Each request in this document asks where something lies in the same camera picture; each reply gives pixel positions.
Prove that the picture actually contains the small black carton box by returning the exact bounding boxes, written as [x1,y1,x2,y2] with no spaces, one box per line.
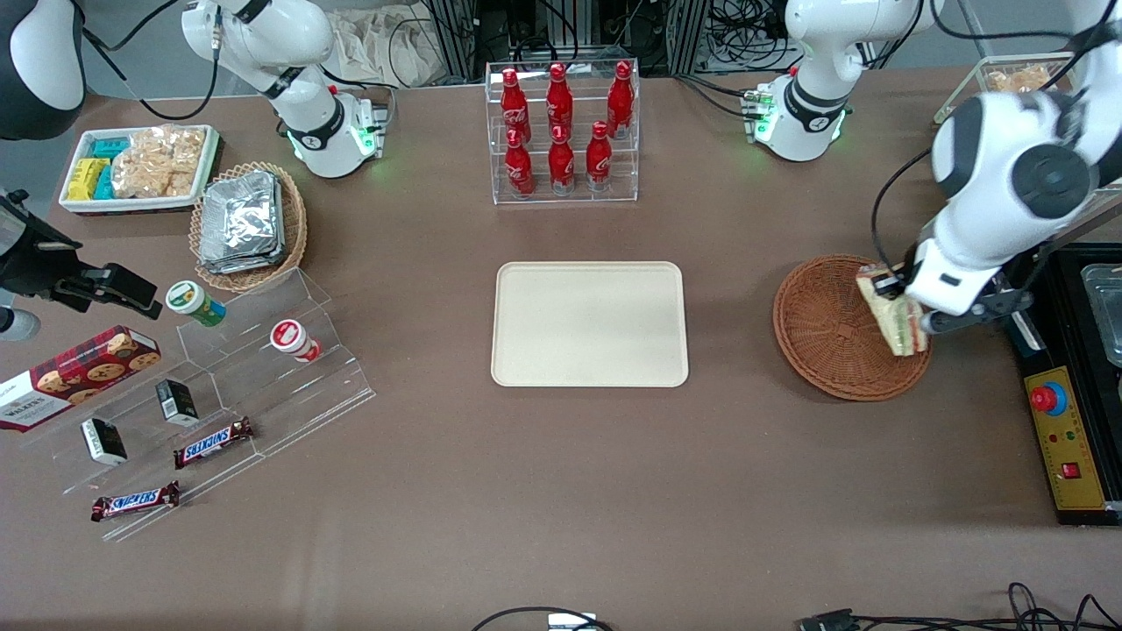
[81,418,129,466]
[156,379,201,428]

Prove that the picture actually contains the clear plastic container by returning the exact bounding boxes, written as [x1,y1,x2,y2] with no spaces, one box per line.
[1081,263,1122,369]

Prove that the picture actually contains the red white yogurt cup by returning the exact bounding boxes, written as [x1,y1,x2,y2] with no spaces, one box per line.
[269,319,323,364]

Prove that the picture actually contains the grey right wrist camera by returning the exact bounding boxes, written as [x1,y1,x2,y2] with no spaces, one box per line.
[0,305,41,344]

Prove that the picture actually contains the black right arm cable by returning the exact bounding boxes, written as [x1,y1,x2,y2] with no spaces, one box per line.
[82,0,220,122]

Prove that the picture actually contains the brown round wicker basket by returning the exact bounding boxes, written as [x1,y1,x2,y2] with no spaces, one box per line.
[772,254,934,402]

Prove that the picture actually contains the yellow snack packet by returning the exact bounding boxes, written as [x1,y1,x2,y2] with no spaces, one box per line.
[67,158,110,202]

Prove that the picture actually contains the black equipment box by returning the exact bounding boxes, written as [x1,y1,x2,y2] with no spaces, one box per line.
[989,244,1122,527]

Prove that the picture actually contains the metal equipment rack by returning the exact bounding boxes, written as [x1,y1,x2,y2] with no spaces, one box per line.
[425,0,711,80]

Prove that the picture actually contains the green white yogurt cup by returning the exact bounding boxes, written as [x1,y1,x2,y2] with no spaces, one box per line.
[166,280,228,329]

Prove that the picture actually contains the wrapped pastry packet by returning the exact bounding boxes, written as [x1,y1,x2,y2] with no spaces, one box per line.
[988,63,1057,96]

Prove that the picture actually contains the light wicker basket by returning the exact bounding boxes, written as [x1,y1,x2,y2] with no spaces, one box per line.
[188,160,309,294]

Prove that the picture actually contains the triangle sandwich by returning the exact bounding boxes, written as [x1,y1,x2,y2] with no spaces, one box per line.
[856,263,930,358]

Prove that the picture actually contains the foil wrapped package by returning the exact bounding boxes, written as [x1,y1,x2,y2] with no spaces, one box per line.
[200,250,287,275]
[198,170,287,260]

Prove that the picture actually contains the clear acrylic tiered shelf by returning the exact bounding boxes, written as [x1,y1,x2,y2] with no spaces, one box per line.
[18,267,378,544]

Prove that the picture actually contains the tangled background cables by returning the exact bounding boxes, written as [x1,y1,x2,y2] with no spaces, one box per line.
[679,0,803,115]

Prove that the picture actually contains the Snickers chocolate bar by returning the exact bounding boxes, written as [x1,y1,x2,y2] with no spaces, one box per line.
[173,416,256,471]
[90,480,182,523]

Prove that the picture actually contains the clear bag of crackers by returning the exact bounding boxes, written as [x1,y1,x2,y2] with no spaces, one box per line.
[111,125,207,199]

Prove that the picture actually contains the black cable connector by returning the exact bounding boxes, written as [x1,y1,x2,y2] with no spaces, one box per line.
[798,608,862,631]

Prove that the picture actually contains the white rectangular snack tray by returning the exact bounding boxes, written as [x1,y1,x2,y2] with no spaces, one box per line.
[59,124,222,216]

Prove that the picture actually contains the red cola bottle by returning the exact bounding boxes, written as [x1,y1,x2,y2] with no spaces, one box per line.
[586,121,613,193]
[546,62,574,141]
[500,68,532,145]
[549,124,576,195]
[505,130,535,198]
[607,60,636,139]

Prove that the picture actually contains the white wire rack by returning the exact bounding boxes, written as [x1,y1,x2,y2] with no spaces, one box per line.
[934,53,1081,125]

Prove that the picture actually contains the black table cable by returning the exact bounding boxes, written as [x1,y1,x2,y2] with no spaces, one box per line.
[472,606,614,631]

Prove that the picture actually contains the cream plastic serving tray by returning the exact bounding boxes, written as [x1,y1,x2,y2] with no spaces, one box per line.
[490,260,690,388]

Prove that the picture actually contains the black cable bundle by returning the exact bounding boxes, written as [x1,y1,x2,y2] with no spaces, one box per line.
[855,582,1122,631]

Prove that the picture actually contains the beige crumpled cloth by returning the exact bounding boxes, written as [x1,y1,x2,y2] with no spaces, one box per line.
[329,7,452,89]

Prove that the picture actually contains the clear acrylic bottle rack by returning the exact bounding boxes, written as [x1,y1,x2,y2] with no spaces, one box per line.
[485,60,642,206]

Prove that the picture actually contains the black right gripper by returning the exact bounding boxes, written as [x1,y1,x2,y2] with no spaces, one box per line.
[0,191,165,320]

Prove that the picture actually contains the red tartan cookie box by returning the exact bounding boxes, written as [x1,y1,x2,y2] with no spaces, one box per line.
[0,324,163,433]

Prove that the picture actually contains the yellow control panel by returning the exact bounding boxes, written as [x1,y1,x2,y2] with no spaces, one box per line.
[1023,365,1109,513]

